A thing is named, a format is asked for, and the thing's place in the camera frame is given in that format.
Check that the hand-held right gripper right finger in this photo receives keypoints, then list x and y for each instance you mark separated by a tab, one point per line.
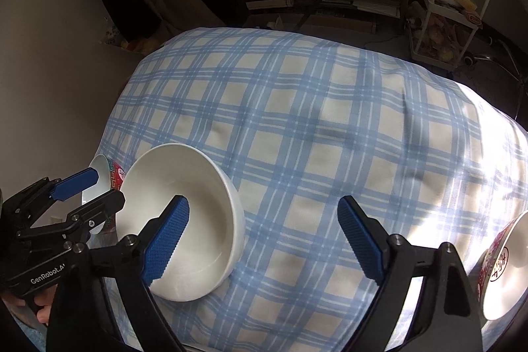
361	240

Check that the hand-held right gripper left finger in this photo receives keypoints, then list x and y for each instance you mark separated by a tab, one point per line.
165	244

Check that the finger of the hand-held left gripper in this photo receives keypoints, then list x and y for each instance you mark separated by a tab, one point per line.
101	207
76	183

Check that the red patterned bowl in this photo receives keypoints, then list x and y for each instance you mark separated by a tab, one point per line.
113	172

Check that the large white bowl orange print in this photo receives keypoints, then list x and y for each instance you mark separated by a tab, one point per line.
206	203

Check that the small red stamped bowl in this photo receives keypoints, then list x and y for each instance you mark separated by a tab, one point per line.
511	273

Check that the person's left hand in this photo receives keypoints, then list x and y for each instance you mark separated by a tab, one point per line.
41	308

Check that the blue plaid cloth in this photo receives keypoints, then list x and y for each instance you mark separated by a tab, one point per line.
309	108

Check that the plastic bag with yellow contents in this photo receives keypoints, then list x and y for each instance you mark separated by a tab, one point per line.
132	38

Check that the black hanging trousers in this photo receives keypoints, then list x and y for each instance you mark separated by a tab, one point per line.
128	5

